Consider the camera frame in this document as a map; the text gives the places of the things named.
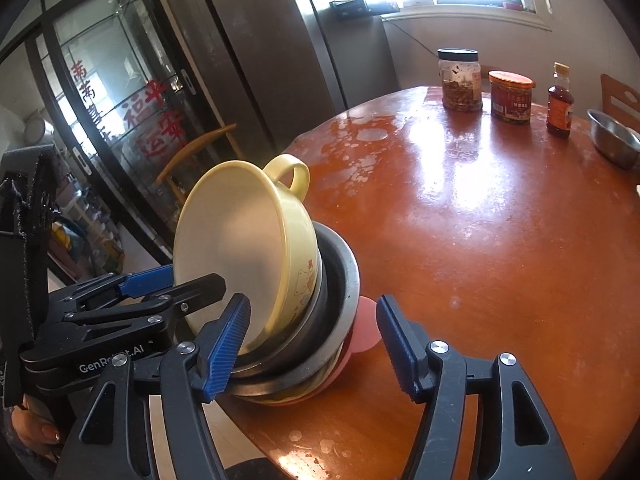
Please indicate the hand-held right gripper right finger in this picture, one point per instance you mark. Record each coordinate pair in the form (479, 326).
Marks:
(400, 345)

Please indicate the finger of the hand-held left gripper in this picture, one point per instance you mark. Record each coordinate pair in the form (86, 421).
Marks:
(190, 292)
(145, 282)

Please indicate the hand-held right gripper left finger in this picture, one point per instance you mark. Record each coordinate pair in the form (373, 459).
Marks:
(225, 350)

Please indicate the pink bear-shaped plate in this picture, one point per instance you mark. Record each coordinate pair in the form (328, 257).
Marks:
(365, 330)

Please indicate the large steel bowl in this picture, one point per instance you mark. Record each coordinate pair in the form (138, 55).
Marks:
(347, 280)

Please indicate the person's left hand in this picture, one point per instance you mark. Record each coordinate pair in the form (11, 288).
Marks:
(30, 430)

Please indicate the glass door with red decals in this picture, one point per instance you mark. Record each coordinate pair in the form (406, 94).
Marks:
(115, 110)

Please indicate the grey refrigerator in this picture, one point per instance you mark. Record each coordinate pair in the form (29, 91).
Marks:
(260, 60)

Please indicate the jar with orange lid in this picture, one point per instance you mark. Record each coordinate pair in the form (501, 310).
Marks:
(510, 100)

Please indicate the clear jar with black lid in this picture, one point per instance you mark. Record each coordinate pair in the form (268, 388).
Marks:
(460, 82)

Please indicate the brown sauce bottle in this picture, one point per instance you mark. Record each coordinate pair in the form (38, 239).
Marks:
(559, 110)

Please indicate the small steel bowl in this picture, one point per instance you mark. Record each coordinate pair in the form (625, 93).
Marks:
(615, 140)

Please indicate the wooden chair with cutout back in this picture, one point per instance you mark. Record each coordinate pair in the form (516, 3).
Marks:
(620, 105)

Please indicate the black shelf basket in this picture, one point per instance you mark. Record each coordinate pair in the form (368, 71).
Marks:
(352, 9)

